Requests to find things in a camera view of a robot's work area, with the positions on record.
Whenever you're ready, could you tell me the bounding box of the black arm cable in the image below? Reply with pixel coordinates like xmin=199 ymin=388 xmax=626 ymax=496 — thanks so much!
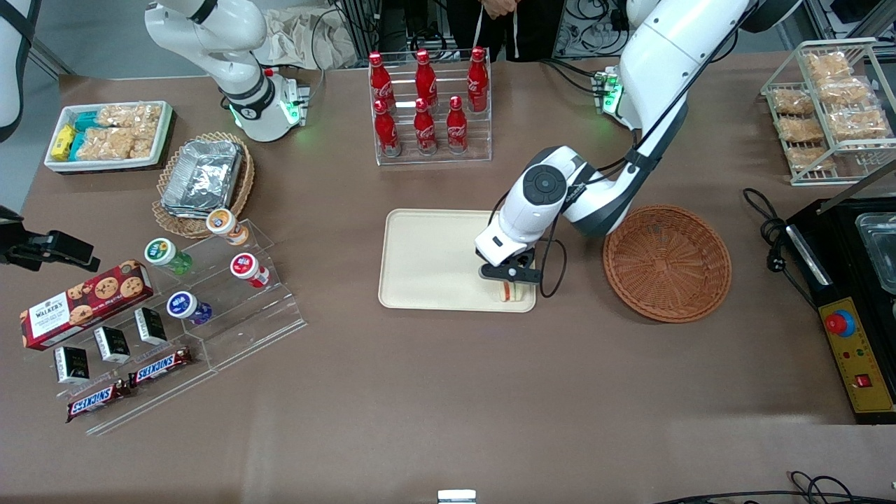
xmin=536 ymin=140 xmax=649 ymax=300

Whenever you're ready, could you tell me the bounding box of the black power cable with plug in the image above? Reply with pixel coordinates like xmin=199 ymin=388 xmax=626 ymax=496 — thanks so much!
xmin=741 ymin=187 xmax=818 ymax=310

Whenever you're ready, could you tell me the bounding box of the black appliance with yellow panel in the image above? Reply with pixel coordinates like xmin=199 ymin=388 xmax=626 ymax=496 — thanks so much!
xmin=783 ymin=195 xmax=896 ymax=426

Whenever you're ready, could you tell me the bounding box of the metal appliance handle bar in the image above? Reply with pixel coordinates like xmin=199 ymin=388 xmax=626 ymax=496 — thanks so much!
xmin=787 ymin=223 xmax=833 ymax=287

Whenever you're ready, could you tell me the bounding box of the clear acrylic stepped display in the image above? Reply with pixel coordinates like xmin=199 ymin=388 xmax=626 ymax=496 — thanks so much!
xmin=66 ymin=218 xmax=308 ymax=437

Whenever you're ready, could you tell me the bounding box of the Snickers chocolate bar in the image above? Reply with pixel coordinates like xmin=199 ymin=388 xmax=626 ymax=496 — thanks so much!
xmin=66 ymin=379 xmax=133 ymax=424
xmin=127 ymin=347 xmax=193 ymax=389

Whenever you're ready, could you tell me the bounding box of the white rectangular snack bin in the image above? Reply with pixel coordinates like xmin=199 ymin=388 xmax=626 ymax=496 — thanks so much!
xmin=43 ymin=100 xmax=174 ymax=174

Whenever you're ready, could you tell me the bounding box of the cup with green lid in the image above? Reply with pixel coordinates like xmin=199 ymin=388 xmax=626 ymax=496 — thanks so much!
xmin=143 ymin=237 xmax=194 ymax=277

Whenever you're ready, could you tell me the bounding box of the clear bag of fried snacks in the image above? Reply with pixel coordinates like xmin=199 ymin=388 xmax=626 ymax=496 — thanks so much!
xmin=817 ymin=76 xmax=876 ymax=106
xmin=827 ymin=106 xmax=892 ymax=141
xmin=787 ymin=145 xmax=838 ymax=173
xmin=804 ymin=52 xmax=854 ymax=80
xmin=771 ymin=87 xmax=817 ymax=117
xmin=778 ymin=115 xmax=826 ymax=144

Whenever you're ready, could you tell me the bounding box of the crumpled beige paper bag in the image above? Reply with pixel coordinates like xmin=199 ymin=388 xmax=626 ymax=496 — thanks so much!
xmin=262 ymin=5 xmax=358 ymax=71

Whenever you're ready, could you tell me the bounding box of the stack of foil trays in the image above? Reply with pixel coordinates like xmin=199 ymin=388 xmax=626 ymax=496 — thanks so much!
xmin=160 ymin=139 xmax=244 ymax=221

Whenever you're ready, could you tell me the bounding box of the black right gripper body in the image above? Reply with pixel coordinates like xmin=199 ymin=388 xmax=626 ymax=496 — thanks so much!
xmin=0 ymin=206 xmax=33 ymax=269

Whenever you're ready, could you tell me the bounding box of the brown round wicker basket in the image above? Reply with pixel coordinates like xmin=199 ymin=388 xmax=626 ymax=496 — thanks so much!
xmin=603 ymin=204 xmax=734 ymax=324

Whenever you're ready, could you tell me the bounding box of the red cola bottle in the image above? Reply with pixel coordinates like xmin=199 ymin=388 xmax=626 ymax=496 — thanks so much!
xmin=368 ymin=50 xmax=397 ymax=107
xmin=372 ymin=98 xmax=402 ymax=158
xmin=413 ymin=97 xmax=439 ymax=156
xmin=466 ymin=46 xmax=489 ymax=113
xmin=446 ymin=95 xmax=469 ymax=155
xmin=414 ymin=48 xmax=439 ymax=103

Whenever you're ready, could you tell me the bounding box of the yellow snack packet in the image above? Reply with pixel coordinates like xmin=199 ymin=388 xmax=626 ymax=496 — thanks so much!
xmin=52 ymin=124 xmax=77 ymax=162

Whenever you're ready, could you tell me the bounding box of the grey metal rod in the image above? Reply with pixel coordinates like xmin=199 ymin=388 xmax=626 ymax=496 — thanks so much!
xmin=816 ymin=162 xmax=896 ymax=215

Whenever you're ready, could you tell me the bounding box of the cup with red lid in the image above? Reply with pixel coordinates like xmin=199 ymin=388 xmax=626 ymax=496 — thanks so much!
xmin=230 ymin=252 xmax=272 ymax=290

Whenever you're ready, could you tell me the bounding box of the black cable on table edge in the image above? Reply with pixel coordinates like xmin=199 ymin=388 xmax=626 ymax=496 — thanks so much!
xmin=654 ymin=470 xmax=896 ymax=504

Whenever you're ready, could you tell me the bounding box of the light oval wicker basket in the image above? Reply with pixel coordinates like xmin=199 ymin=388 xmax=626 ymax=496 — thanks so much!
xmin=152 ymin=131 xmax=256 ymax=240

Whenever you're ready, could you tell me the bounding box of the cream rectangular plastic tray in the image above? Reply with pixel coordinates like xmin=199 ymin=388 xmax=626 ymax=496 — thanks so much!
xmin=377 ymin=208 xmax=538 ymax=314

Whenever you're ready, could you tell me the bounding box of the red Walkers cookie box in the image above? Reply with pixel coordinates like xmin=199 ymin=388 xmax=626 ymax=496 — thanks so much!
xmin=19 ymin=260 xmax=155 ymax=351

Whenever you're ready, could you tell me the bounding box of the cup with blue lid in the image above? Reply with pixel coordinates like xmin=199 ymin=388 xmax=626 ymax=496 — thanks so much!
xmin=166 ymin=290 xmax=214 ymax=327

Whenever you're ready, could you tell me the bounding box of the person in dark clothes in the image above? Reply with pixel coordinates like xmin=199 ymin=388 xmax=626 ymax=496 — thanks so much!
xmin=447 ymin=0 xmax=562 ymax=63

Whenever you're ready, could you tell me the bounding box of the clear container in appliance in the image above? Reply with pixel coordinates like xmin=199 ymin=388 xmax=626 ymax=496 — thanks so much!
xmin=855 ymin=211 xmax=896 ymax=295

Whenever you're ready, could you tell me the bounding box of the clear acrylic bottle rack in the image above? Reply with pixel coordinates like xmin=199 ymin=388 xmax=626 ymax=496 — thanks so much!
xmin=368 ymin=47 xmax=493 ymax=167

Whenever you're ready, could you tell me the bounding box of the cup with orange lid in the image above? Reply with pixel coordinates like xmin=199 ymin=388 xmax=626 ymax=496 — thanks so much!
xmin=205 ymin=208 xmax=251 ymax=248

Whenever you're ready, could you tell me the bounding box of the black cable bundle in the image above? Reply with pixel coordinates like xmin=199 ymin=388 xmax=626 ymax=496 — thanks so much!
xmin=552 ymin=0 xmax=631 ymax=61

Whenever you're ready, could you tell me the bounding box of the white wire shelf rack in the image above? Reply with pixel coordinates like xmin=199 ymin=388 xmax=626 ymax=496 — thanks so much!
xmin=760 ymin=38 xmax=896 ymax=187

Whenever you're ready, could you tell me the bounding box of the clear bag of popcorn snacks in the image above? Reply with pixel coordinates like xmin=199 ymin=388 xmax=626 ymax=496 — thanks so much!
xmin=75 ymin=127 xmax=136 ymax=161
xmin=131 ymin=125 xmax=164 ymax=160
xmin=97 ymin=103 xmax=164 ymax=131

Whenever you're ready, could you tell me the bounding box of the small black box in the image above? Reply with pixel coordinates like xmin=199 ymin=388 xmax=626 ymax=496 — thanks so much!
xmin=134 ymin=307 xmax=169 ymax=347
xmin=53 ymin=345 xmax=91 ymax=385
xmin=93 ymin=325 xmax=132 ymax=365

